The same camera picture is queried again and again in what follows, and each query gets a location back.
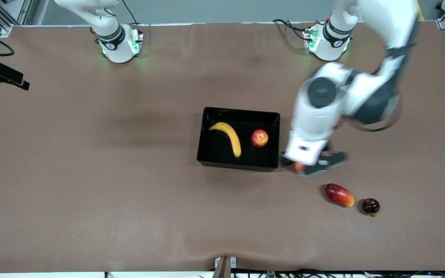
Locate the red apple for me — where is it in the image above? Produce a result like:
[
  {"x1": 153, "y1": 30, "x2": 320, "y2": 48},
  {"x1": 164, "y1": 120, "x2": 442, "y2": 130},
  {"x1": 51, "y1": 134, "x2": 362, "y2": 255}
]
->
[{"x1": 251, "y1": 129, "x2": 269, "y2": 149}]

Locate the yellow banana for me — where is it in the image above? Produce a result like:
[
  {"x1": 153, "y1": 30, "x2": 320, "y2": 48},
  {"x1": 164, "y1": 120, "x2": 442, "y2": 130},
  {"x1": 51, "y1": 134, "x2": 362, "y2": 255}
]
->
[{"x1": 209, "y1": 122, "x2": 242, "y2": 159}]

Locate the black plastic box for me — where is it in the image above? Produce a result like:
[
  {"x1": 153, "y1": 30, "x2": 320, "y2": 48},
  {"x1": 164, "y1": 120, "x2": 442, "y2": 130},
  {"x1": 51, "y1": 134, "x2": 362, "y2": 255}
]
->
[{"x1": 197, "y1": 107, "x2": 281, "y2": 172}]

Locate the red mango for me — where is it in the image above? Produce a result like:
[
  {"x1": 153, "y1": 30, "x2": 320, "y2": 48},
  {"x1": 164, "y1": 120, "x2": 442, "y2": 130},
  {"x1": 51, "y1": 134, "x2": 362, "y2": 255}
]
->
[{"x1": 325, "y1": 183, "x2": 355, "y2": 208}]

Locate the brown table mat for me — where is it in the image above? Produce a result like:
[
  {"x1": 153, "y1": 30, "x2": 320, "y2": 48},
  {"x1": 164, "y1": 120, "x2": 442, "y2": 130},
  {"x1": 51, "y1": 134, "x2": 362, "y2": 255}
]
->
[{"x1": 0, "y1": 21, "x2": 445, "y2": 273}]

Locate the dark purple small fruit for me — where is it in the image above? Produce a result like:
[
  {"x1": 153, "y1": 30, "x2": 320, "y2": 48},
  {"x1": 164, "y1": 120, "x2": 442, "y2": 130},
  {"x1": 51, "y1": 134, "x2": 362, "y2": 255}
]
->
[{"x1": 362, "y1": 198, "x2": 380, "y2": 217}]

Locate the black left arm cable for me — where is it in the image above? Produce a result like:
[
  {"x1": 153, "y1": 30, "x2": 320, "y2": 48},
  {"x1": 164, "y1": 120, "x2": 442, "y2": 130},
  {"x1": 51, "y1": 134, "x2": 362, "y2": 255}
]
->
[{"x1": 342, "y1": 95, "x2": 403, "y2": 132}]

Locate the metal table bracket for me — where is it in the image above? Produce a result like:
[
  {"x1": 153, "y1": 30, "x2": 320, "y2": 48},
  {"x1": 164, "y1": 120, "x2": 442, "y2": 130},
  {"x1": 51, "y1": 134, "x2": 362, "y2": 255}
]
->
[{"x1": 214, "y1": 256, "x2": 237, "y2": 278}]

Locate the black left base cable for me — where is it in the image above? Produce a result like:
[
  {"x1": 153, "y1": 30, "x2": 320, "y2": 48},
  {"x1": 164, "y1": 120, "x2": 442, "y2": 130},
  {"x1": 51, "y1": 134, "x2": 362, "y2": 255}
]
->
[{"x1": 273, "y1": 19, "x2": 318, "y2": 41}]

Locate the black base cable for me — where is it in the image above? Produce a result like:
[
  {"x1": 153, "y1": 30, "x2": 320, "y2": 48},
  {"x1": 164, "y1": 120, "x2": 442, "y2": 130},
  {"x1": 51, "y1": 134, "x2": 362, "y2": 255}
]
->
[
  {"x1": 273, "y1": 19, "x2": 318, "y2": 41},
  {"x1": 121, "y1": 0, "x2": 140, "y2": 26}
]

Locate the black right base cable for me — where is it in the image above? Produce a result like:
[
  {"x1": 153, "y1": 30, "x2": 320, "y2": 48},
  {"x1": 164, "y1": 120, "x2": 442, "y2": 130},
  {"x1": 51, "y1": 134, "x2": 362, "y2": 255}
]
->
[{"x1": 121, "y1": 0, "x2": 140, "y2": 26}]

